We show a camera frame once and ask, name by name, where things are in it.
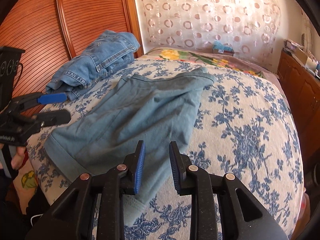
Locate circle-patterned sheer curtain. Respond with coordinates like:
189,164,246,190
131,0,282,56

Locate wooden slatted wardrobe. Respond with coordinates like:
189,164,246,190
0,0,144,115

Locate wooden side cabinet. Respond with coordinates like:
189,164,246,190
276,49,320,140

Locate white cable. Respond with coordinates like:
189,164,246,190
30,213,45,228

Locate grey-blue pants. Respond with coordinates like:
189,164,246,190
44,67,217,227

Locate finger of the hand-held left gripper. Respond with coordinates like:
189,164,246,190
32,109,71,128
15,92,68,108

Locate cardboard box with blue cloth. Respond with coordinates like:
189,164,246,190
212,41,235,57

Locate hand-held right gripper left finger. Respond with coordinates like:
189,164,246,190
25,140,146,240

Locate open cardboard box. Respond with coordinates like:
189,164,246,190
295,47,318,66

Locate person's left hand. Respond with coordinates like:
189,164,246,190
10,145,27,171

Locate blue denim jeans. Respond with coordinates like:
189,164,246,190
46,30,141,100

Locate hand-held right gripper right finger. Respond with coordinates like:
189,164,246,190
169,141,288,240

